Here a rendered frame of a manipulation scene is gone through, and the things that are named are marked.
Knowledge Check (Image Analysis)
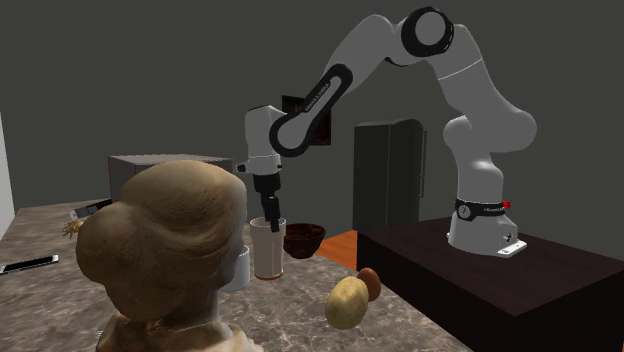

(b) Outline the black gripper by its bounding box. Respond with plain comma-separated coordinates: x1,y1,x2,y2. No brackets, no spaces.
252,172,287,234

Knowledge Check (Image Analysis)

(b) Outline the dark brown bowl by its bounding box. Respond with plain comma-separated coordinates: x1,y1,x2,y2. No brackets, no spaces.
282,222,327,261

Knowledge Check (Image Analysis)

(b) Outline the tall white cup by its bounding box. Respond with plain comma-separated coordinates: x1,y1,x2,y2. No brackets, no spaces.
248,216,288,282

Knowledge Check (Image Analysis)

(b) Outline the white mug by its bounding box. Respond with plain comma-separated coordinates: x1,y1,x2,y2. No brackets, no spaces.
218,244,252,293

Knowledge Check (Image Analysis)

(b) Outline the tan bust statue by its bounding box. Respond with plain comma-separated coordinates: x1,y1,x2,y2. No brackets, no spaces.
74,159,265,352

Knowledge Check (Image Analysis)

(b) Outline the yellow potato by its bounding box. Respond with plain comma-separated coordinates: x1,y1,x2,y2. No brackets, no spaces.
324,275,370,332

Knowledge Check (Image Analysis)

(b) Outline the dark refrigerator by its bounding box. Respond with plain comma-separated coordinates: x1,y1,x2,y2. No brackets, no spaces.
352,118,429,231

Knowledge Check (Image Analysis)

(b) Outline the brown egg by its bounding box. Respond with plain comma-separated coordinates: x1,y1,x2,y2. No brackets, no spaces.
356,266,383,303

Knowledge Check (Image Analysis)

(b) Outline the grey box cabinet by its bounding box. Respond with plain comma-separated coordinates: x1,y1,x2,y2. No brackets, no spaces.
107,153,236,202

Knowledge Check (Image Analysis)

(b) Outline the black and silver tool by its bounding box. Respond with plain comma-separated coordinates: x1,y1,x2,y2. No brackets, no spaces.
69,198,114,221

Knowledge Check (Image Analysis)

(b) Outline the small golden figure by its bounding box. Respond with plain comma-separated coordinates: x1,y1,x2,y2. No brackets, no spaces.
61,218,87,240

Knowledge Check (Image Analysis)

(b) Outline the dark robot stand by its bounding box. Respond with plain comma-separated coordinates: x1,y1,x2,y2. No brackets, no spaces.
356,216,624,352

